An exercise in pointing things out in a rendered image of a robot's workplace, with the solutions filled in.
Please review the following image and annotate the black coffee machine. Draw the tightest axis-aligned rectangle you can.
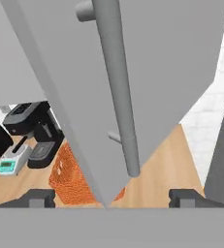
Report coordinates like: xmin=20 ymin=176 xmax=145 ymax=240
xmin=2 ymin=101 xmax=66 ymax=170

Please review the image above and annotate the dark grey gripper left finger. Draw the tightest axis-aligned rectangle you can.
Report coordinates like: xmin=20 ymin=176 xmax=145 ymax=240
xmin=0 ymin=189 xmax=56 ymax=209

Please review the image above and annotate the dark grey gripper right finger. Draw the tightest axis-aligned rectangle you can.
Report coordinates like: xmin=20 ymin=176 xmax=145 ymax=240
xmin=168 ymin=188 xmax=224 ymax=209

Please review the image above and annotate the orange woven basket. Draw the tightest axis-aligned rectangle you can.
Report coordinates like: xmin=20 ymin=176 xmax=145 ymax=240
xmin=48 ymin=139 xmax=127 ymax=206

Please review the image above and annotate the white kitchen scale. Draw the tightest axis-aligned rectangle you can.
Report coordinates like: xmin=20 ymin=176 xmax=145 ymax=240
xmin=0 ymin=136 xmax=31 ymax=176

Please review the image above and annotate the grey wall cabinet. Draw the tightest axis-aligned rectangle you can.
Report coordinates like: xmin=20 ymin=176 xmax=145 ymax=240
xmin=0 ymin=0 xmax=48 ymax=108

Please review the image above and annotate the grey cabinet door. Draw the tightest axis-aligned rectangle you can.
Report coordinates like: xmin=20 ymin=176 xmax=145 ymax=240
xmin=0 ymin=0 xmax=224 ymax=208

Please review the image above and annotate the dark grey appliance side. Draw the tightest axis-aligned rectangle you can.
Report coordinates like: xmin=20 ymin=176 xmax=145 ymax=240
xmin=204 ymin=76 xmax=224 ymax=208

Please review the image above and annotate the grey cabinet door handle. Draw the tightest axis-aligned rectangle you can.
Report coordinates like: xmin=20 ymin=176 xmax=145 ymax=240
xmin=75 ymin=0 xmax=141 ymax=178

